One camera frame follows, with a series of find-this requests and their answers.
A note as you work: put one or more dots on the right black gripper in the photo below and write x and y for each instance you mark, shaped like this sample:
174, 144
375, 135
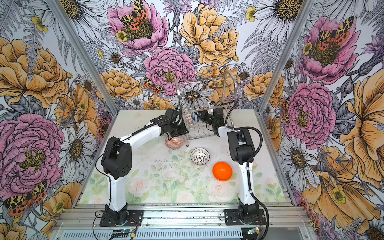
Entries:
203, 113

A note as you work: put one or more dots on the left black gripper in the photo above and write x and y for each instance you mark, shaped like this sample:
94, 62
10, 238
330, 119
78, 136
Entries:
182, 130

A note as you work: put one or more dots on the blue floral bowl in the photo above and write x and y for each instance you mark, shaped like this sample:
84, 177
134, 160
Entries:
195, 116

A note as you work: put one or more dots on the silver wire dish rack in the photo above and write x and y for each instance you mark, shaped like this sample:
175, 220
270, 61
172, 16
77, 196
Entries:
206, 93

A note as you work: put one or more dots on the dark blue patterned bowl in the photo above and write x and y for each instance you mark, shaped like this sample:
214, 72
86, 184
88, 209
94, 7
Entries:
189, 119

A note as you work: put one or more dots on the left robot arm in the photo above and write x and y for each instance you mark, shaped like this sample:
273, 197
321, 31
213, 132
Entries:
117, 159

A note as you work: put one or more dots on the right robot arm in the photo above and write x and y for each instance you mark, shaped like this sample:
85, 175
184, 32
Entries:
244, 144

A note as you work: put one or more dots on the white black lattice bowl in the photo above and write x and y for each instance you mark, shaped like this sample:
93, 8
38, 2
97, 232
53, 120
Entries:
200, 156

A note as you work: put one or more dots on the orange plastic bowl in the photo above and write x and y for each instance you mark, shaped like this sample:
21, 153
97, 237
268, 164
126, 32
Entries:
222, 171

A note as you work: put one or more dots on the green circuit board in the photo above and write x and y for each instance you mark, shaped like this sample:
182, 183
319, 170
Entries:
252, 231

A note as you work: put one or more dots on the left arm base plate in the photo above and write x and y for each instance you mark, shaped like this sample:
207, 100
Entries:
131, 218

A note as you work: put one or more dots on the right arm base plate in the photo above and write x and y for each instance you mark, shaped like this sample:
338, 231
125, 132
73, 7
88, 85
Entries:
232, 218

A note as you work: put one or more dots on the aluminium front rail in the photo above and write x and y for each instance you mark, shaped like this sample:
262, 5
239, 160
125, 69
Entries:
183, 222

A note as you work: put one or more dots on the right aluminium corner post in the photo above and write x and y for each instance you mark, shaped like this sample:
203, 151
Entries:
299, 24

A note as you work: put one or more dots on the aluminium corner post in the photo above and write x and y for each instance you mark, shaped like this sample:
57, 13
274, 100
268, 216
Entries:
76, 42
299, 24

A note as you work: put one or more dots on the left aluminium corner post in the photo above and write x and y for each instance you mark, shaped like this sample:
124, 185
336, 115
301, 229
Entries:
76, 42

